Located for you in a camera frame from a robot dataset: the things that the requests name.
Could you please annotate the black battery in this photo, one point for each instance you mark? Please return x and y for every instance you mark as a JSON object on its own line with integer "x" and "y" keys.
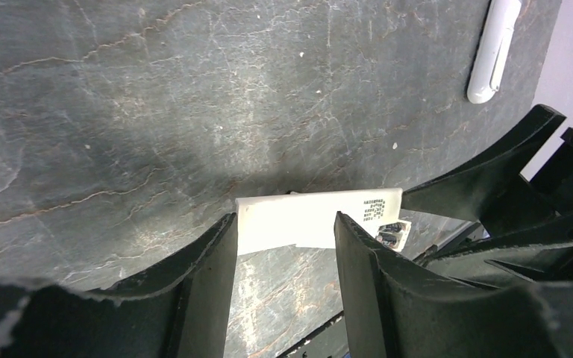
{"x": 391, "y": 228}
{"x": 388, "y": 240}

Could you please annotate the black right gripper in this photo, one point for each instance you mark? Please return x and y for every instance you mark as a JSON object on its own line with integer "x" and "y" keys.
{"x": 543, "y": 253}

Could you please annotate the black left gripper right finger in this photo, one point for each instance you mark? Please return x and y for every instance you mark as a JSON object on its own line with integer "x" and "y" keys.
{"x": 396, "y": 308}

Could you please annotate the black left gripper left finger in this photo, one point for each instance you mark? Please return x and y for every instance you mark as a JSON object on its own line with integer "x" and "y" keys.
{"x": 178, "y": 307}

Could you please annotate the white boxed remote with display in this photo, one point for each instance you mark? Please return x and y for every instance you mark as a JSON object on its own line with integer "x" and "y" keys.
{"x": 306, "y": 220}

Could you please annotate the white remote control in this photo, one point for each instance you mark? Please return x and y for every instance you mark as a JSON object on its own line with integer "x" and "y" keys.
{"x": 493, "y": 49}

